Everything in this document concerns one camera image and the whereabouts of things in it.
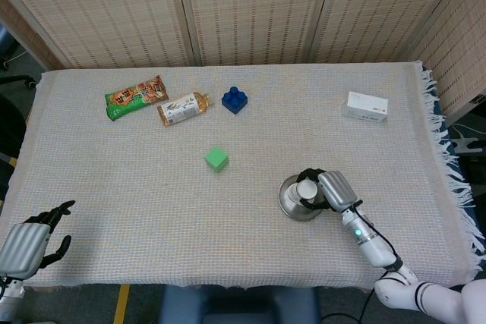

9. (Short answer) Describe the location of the white carton box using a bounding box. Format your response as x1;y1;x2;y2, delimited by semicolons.
340;90;390;124

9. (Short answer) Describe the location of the white plastic cup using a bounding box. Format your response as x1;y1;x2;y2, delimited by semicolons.
285;178;319;206

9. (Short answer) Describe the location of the round stainless steel plate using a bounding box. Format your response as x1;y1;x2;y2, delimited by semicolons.
278;172;331;222

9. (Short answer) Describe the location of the plastic tea bottle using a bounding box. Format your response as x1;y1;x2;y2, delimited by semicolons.
156;91;215;127

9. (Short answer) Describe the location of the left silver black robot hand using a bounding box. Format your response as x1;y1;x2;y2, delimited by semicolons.
0;200;76;278

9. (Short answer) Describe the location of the light woven side screen panel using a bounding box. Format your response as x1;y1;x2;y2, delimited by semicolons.
404;0;486;127

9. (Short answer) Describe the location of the beige woven fringed tablecloth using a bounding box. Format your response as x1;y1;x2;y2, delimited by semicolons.
0;60;486;290

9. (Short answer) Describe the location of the green orange snack bag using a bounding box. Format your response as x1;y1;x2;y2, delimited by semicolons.
104;75;169;121

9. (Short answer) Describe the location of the blue studded building block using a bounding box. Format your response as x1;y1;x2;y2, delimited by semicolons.
221;86;249;115

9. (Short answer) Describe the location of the blue padded seat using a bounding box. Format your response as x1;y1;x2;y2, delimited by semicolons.
0;24;18;61

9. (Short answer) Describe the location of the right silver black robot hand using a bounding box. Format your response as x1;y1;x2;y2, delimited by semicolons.
295;167;363;213

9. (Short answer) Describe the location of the green cube block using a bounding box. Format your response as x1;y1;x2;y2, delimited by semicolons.
204;146;229;173

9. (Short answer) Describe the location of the black chair star base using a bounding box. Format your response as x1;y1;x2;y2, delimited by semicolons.
0;73;37;90

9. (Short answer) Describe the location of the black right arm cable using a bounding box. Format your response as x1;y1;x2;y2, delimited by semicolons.
352;205;404;324

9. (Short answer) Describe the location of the wide woven folding screen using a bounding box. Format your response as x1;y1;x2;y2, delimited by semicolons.
0;0;468;71

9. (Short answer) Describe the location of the brown woven side screen panel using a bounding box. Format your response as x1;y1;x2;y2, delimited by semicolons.
0;0;64;71

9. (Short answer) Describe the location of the white floor stand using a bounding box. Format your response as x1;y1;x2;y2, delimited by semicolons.
451;136;482;155

